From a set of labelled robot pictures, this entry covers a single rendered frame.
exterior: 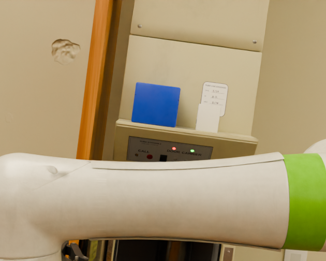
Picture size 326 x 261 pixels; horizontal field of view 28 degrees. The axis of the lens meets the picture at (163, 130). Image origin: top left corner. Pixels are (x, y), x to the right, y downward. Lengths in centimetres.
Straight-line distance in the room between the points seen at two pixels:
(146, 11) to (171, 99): 24
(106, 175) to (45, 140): 128
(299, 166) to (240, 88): 82
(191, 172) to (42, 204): 17
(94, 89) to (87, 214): 76
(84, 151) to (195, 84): 31
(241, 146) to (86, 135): 35
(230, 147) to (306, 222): 74
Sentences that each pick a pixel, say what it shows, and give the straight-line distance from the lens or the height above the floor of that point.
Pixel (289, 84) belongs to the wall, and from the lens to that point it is 203.
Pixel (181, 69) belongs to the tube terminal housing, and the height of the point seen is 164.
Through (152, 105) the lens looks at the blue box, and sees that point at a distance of 144.
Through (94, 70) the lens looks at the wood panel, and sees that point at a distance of 147.
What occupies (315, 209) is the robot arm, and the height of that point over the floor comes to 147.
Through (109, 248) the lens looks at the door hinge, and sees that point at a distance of 159.
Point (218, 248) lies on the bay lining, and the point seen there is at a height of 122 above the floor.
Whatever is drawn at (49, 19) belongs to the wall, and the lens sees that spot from 202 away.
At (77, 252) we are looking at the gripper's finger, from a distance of 104.
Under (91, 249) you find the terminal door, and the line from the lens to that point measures 138.
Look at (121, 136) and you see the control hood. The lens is 146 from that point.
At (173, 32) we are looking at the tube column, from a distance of 156.
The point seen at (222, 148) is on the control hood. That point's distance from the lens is 147.
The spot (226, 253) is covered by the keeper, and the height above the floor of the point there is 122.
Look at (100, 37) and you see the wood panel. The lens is 147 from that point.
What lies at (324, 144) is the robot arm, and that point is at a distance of 95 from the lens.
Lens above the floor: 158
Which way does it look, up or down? 3 degrees down
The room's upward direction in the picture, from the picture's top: 8 degrees clockwise
